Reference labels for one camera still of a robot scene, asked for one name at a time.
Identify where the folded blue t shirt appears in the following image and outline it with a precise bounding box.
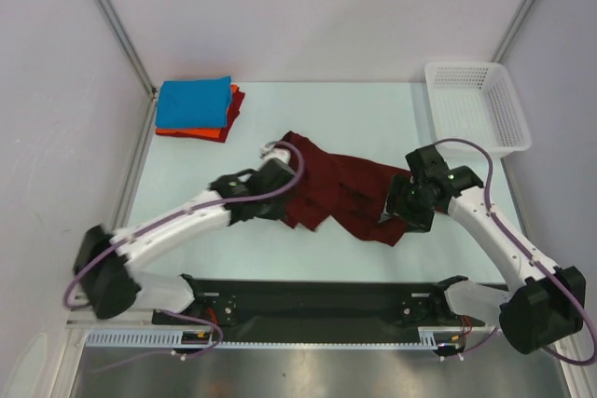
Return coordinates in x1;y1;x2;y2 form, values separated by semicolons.
156;76;232;130

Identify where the white plastic basket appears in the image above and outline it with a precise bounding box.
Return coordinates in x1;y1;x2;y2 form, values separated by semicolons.
424;62;532;158

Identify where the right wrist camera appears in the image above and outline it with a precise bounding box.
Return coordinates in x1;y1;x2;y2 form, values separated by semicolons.
405;145;449;184

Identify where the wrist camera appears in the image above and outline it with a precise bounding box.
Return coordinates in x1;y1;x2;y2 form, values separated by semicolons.
405;145;449;184
259;141;292;164

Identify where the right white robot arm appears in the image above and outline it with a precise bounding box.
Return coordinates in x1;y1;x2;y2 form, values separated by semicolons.
381;144;589;354

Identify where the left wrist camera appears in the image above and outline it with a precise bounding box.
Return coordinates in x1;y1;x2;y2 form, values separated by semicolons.
259;141;292;164

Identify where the left aluminium frame post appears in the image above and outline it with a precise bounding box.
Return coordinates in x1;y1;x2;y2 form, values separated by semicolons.
69;0;158;101

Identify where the folded orange t shirt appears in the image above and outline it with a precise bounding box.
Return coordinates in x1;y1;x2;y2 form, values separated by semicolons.
154;84;240;142

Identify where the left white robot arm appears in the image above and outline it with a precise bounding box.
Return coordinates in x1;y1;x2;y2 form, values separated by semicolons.
73;148;304;323

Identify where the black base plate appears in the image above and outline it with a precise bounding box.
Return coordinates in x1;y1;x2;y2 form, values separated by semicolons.
151;278;507;346

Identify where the white slotted cable duct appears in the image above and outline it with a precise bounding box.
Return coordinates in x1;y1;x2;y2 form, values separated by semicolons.
85;328;463;350

